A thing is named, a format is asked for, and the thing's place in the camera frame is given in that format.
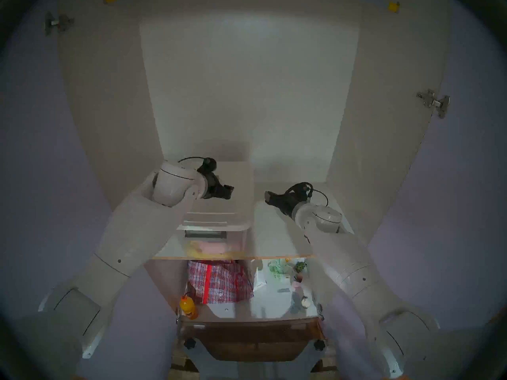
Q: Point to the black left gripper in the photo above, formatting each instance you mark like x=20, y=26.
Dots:
x=214, y=185

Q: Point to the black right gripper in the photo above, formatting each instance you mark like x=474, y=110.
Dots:
x=287, y=203

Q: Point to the white plastic bin lid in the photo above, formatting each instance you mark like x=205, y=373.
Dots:
x=233, y=201

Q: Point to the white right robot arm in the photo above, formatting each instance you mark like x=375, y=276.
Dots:
x=340, y=256

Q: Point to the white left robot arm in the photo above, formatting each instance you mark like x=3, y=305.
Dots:
x=130, y=232

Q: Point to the clear plastic storage bin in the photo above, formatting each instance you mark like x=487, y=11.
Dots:
x=214, y=242

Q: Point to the lilac cabinet door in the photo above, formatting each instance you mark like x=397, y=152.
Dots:
x=455, y=205
x=39, y=165

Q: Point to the white shelf board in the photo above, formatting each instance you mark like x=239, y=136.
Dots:
x=273, y=232

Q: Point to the pale green crumpled cloth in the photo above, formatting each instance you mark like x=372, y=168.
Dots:
x=279, y=269

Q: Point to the green frog toy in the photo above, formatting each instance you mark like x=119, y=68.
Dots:
x=300, y=267

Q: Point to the pink cup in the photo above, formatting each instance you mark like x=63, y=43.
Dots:
x=298, y=279

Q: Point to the red plaid woven bag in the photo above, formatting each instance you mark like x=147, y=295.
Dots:
x=222, y=282

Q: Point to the grey rectangular piece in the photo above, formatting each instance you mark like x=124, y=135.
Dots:
x=295, y=303

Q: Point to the white round object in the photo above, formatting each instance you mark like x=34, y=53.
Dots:
x=305, y=302

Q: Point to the orange bottle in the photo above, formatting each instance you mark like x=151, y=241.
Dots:
x=188, y=307

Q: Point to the small metal lower hinge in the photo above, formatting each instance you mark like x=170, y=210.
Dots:
x=179, y=316
x=320, y=312

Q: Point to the brown wooden panel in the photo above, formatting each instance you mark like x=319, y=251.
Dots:
x=257, y=339

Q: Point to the black star knob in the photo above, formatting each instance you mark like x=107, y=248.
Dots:
x=319, y=344
x=189, y=343

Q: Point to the metal door hinge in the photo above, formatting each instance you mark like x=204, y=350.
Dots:
x=59, y=23
x=434, y=103

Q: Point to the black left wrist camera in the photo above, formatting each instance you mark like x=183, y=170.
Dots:
x=209, y=164

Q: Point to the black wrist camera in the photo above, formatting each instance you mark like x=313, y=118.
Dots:
x=209, y=164
x=301, y=188

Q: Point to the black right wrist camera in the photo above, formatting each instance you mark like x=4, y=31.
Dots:
x=301, y=188

